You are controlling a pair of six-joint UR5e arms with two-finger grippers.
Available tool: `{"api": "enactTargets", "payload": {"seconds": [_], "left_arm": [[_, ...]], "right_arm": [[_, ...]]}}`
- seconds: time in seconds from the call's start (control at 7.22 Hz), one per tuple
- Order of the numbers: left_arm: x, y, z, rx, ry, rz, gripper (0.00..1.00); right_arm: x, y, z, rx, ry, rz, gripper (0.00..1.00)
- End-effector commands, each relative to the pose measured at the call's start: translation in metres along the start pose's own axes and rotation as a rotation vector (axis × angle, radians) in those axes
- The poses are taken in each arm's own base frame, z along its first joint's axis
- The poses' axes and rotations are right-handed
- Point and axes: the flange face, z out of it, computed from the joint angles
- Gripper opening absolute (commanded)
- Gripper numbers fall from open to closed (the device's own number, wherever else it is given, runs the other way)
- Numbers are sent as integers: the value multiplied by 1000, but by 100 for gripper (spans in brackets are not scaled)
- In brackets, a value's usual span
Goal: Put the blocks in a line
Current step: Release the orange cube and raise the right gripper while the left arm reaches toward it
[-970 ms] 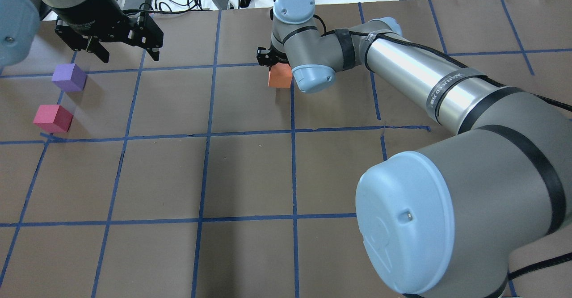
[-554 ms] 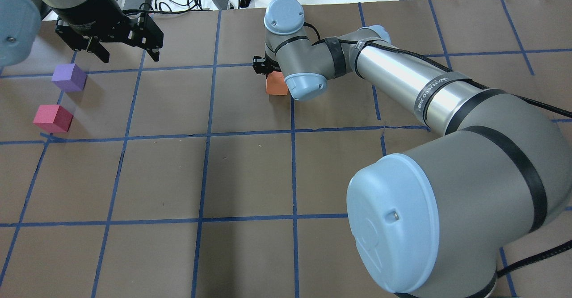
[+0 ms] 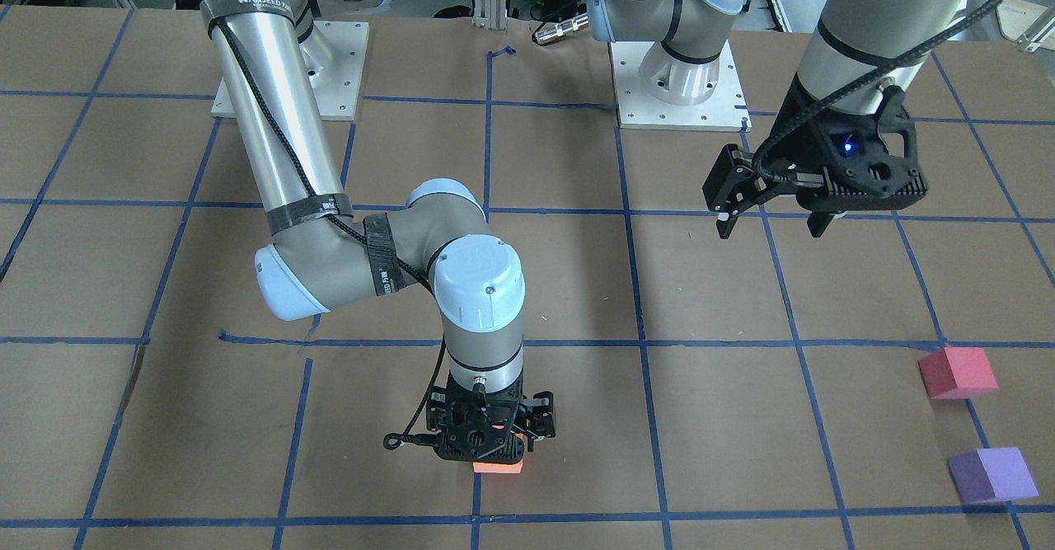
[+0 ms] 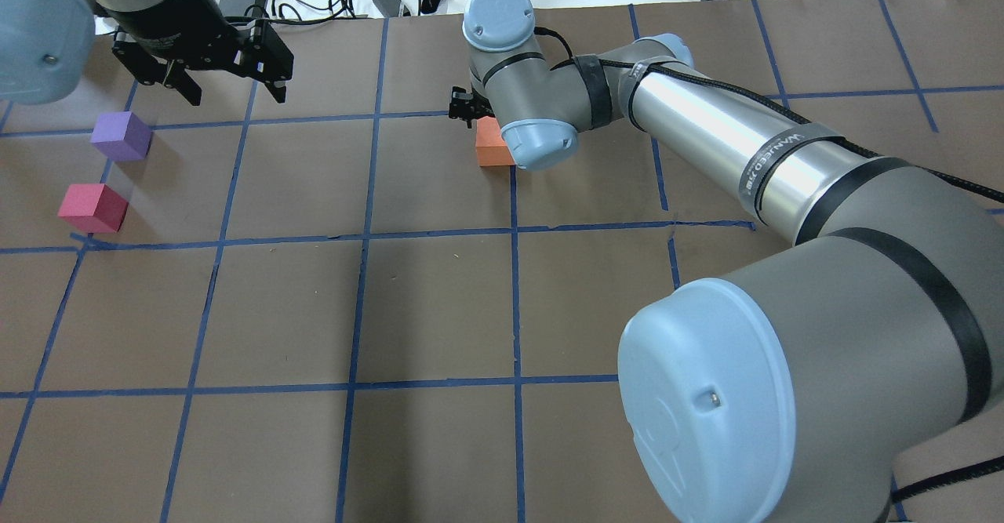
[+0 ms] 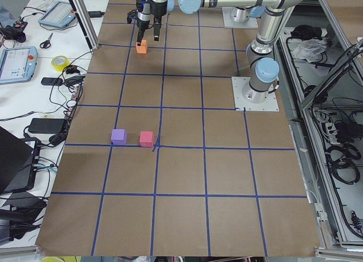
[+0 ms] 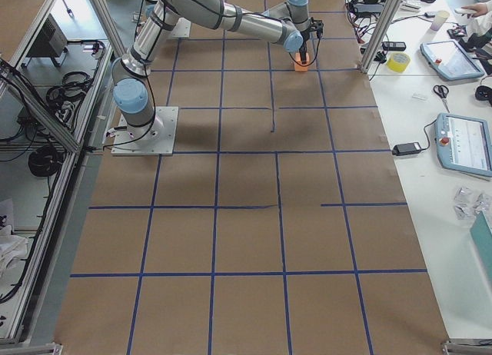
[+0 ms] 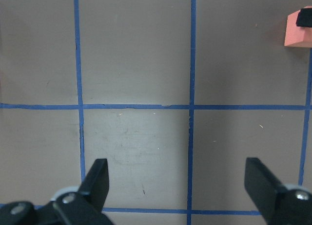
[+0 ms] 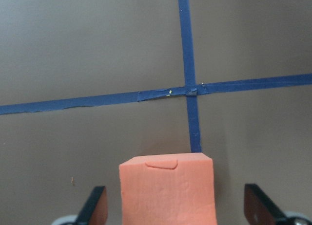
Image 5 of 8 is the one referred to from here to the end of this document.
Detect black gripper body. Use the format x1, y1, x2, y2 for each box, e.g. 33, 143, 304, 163
136, 2, 163, 29

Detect orange foam cube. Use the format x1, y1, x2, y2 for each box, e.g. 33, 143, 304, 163
136, 39, 148, 54

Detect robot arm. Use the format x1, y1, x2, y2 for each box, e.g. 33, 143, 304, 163
126, 0, 303, 104

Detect teach pendant tablet far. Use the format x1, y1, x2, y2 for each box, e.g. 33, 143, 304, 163
38, 1, 75, 29

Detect teach pendant tablet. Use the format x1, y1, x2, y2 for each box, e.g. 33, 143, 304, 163
38, 1, 75, 29
1, 46, 38, 84

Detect yellow tape roll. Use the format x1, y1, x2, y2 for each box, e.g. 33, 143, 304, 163
51, 55, 70, 72

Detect red foam cube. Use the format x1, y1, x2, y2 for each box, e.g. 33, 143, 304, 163
139, 131, 154, 147

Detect purple foam cube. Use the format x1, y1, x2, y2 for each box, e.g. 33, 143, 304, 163
111, 129, 127, 145

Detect teach pendant tablet near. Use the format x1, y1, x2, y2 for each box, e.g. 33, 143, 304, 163
1, 46, 38, 84

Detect black power brick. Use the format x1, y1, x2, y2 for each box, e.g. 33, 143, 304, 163
28, 118, 65, 134

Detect white crumpled cloth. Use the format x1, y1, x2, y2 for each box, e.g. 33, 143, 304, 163
292, 39, 328, 63

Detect black laptop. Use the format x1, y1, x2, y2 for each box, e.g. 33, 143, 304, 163
1, 128, 40, 195

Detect aluminium frame post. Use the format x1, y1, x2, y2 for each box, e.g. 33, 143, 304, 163
68, 0, 99, 51

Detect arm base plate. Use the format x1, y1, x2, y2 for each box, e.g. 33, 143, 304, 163
231, 77, 279, 112
222, 7, 258, 29

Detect black handled scissors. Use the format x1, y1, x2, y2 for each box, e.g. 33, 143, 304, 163
39, 33, 53, 49

